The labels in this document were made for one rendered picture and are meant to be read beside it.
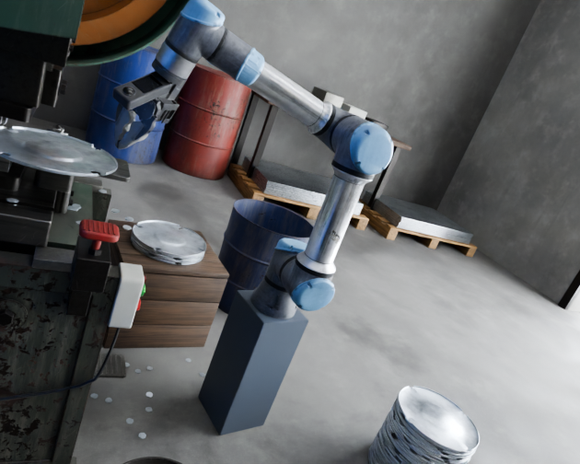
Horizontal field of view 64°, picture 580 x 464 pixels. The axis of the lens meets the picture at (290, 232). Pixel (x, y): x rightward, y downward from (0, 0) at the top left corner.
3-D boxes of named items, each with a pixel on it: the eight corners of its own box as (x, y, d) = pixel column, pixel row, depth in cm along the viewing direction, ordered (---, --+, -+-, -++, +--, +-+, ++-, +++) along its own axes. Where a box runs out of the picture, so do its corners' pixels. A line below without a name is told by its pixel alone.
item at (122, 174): (116, 204, 127) (127, 158, 123) (119, 226, 115) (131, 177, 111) (11, 184, 115) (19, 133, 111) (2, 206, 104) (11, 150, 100)
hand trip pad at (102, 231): (110, 257, 94) (119, 223, 91) (111, 272, 89) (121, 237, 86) (73, 251, 90) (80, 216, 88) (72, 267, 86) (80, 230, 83)
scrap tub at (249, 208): (267, 284, 266) (296, 208, 250) (294, 328, 231) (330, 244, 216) (197, 273, 246) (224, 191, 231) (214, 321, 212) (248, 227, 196)
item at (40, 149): (54, 129, 125) (55, 126, 125) (141, 170, 119) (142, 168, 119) (-53, 129, 99) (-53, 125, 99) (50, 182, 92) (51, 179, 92)
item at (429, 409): (436, 385, 178) (437, 384, 178) (495, 446, 155) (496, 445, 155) (381, 389, 162) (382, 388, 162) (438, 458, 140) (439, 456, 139)
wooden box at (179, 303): (179, 295, 221) (200, 230, 210) (204, 346, 191) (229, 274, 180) (90, 291, 199) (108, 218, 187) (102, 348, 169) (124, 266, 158)
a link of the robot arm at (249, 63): (256, 52, 107) (215, 23, 101) (272, 59, 98) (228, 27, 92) (237, 82, 108) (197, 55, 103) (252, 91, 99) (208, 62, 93)
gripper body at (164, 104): (167, 126, 106) (195, 83, 101) (144, 126, 98) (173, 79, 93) (143, 104, 106) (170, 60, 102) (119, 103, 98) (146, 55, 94)
